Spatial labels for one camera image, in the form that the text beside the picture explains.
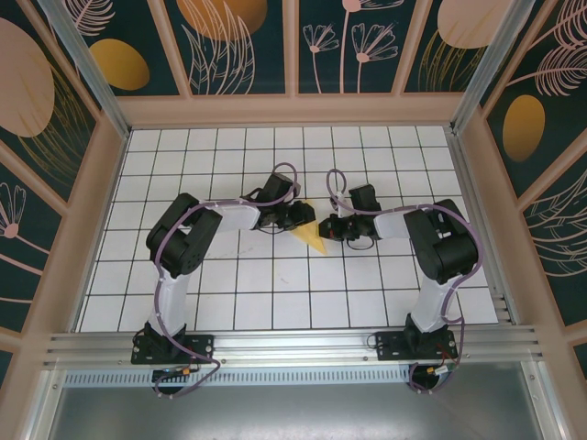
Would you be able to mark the yellow cloth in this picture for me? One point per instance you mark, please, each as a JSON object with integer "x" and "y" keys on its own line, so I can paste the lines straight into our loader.
{"x": 309, "y": 236}

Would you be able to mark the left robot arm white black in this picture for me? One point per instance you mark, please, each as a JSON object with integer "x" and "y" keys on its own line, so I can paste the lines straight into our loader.
{"x": 172, "y": 302}

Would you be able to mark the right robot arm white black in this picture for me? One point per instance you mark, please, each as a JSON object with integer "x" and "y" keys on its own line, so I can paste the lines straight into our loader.
{"x": 428, "y": 307}

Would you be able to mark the grey metal panel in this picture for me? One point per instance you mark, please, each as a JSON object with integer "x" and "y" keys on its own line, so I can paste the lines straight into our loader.
{"x": 293, "y": 412}

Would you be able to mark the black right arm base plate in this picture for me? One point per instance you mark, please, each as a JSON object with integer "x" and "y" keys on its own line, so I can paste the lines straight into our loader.
{"x": 390, "y": 348}

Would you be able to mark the aluminium mounting rail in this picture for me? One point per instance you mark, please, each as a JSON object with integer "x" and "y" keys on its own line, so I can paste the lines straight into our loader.
{"x": 293, "y": 344}

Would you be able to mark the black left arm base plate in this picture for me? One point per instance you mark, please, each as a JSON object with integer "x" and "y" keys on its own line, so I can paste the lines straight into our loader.
{"x": 202, "y": 348}

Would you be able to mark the aluminium side rail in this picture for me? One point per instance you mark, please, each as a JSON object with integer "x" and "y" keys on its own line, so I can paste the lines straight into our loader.
{"x": 500, "y": 302}

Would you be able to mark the aluminium frame post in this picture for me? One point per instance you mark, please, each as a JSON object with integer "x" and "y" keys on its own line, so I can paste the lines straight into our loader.
{"x": 490, "y": 55}
{"x": 87, "y": 59}

